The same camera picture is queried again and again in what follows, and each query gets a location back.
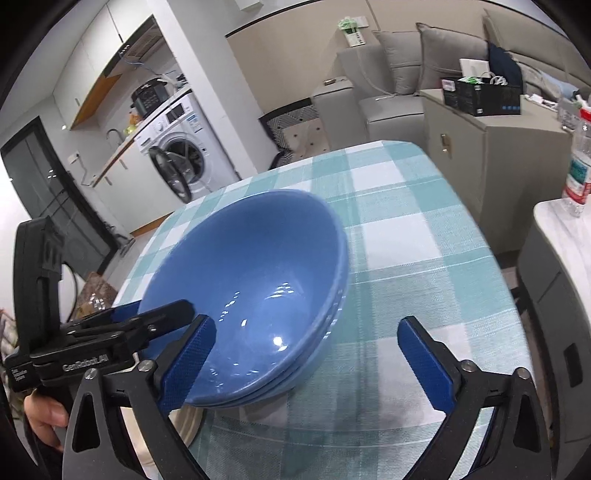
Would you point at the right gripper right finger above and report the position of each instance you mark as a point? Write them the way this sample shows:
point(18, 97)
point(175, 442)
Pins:
point(433, 364)

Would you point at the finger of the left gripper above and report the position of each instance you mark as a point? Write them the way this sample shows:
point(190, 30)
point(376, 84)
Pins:
point(157, 322)
point(108, 317)

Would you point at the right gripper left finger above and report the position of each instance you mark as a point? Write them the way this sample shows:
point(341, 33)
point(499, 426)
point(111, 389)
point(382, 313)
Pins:
point(180, 362)

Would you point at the cream round plate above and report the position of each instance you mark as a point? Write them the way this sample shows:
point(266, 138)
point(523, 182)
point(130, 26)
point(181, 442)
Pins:
point(185, 420)

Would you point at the blue bowl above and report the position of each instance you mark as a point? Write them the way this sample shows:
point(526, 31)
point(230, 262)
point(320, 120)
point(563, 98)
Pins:
point(251, 365)
point(227, 264)

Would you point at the white kitchen cabinets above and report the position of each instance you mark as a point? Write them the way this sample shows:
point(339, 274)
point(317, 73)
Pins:
point(134, 192)

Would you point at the person's left hand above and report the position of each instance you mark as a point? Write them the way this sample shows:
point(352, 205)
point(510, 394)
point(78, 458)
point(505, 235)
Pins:
point(45, 414)

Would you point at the teal checked tablecloth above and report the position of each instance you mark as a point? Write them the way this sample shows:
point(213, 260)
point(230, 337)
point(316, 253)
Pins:
point(415, 250)

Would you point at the white washing machine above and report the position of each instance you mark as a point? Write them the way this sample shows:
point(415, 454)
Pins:
point(184, 150)

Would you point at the grey bedside cabinet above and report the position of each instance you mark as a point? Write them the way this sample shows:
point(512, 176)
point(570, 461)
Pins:
point(499, 166)

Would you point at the clear water bottle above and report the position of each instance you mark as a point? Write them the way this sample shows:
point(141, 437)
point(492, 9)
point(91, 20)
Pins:
point(576, 189)

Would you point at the black pressure cooker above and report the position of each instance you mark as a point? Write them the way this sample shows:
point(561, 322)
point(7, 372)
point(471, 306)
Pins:
point(149, 96)

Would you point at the patterned floor mat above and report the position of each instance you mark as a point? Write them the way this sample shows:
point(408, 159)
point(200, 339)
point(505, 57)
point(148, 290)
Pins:
point(297, 131)

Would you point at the grey sofa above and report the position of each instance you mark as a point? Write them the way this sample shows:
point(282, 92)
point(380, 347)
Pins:
point(376, 95)

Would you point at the white small box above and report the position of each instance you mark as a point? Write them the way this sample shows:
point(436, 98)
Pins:
point(475, 68)

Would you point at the grey cushion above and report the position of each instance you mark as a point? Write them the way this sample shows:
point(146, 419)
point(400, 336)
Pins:
point(404, 56)
point(442, 50)

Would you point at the black box with cables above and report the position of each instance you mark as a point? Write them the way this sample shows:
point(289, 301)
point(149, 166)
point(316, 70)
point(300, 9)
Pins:
point(481, 99)

